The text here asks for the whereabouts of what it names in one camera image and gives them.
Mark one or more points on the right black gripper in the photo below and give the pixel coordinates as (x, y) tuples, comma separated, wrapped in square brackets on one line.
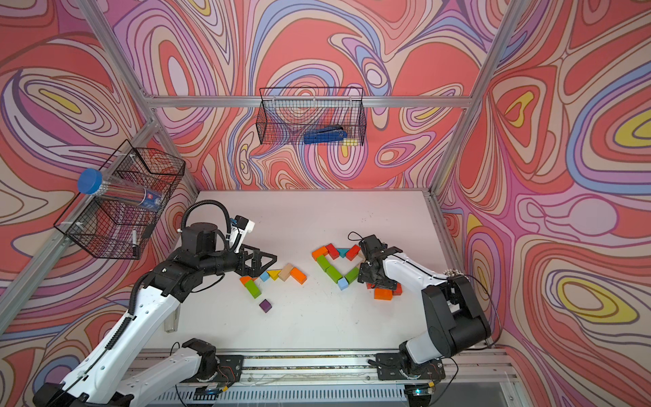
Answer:
[(364, 275)]

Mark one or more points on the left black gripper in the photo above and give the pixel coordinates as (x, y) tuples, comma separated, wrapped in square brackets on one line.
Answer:
[(253, 270)]

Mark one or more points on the yellow triangle block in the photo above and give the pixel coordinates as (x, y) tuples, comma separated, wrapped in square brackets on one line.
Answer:
[(274, 274)]

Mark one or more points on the orange block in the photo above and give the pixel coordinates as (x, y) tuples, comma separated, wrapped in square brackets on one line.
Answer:
[(246, 280), (383, 294), (323, 251), (298, 276)]

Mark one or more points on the green block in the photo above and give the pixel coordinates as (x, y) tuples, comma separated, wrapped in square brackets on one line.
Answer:
[(352, 276), (252, 288), (333, 273), (323, 262)]

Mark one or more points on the natural wood block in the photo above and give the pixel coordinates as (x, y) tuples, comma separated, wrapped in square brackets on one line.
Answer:
[(285, 272)]

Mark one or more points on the light blue cube block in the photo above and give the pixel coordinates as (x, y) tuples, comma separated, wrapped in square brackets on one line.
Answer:
[(343, 283)]

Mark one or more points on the green block bottom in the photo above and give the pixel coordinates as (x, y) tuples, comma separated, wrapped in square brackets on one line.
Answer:
[(252, 288)]

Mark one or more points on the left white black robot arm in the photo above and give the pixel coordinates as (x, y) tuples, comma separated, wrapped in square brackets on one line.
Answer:
[(212, 244)]

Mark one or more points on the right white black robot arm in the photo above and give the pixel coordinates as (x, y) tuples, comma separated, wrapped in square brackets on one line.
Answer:
[(455, 320)]

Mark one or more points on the purple cube block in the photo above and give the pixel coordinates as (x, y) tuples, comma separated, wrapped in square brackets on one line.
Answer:
[(265, 305)]

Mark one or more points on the cup of pencils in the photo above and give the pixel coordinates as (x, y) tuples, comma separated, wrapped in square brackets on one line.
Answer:
[(452, 272)]

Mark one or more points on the grey stapler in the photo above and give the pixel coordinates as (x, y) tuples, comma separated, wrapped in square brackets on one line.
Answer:
[(171, 323)]

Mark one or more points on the white marker in basket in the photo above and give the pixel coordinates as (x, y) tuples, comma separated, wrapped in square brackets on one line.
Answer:
[(135, 245)]

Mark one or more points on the blue black tool in basket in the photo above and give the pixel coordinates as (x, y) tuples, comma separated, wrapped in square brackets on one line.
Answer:
[(334, 133)]

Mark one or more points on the clear bottle blue cap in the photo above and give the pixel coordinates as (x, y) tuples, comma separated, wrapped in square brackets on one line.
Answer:
[(94, 183)]

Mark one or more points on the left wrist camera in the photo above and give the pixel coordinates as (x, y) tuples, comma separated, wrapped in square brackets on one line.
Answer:
[(241, 227)]

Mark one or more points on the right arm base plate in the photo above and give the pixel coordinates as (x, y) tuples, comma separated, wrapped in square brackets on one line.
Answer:
[(396, 366)]

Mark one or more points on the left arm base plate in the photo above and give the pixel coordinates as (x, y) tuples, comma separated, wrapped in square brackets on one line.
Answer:
[(220, 368)]

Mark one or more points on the left black wire basket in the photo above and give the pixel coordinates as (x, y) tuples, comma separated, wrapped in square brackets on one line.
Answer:
[(119, 204)]

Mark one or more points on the black wire basket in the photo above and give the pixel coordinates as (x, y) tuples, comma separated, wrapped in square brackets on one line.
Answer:
[(119, 204), (286, 112)]

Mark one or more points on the back black wire basket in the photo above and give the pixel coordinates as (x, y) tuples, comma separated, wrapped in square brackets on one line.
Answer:
[(286, 112)]

